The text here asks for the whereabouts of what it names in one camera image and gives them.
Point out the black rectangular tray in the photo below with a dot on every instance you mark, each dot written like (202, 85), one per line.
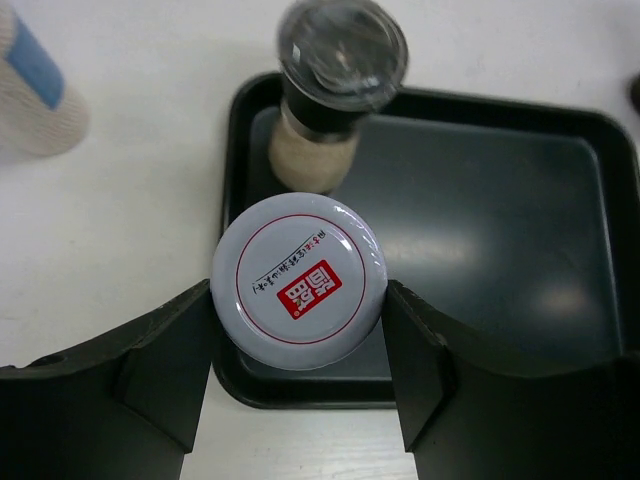
(520, 220)

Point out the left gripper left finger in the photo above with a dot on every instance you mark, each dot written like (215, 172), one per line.
(123, 405)

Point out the clear-top pepper grinder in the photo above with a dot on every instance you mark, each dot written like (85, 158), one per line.
(340, 62)

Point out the silver-cap white bottle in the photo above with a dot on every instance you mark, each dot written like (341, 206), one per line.
(41, 113)

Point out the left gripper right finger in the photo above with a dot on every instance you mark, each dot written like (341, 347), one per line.
(472, 407)

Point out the white-lid dark sauce jar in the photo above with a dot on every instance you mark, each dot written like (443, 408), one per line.
(298, 281)

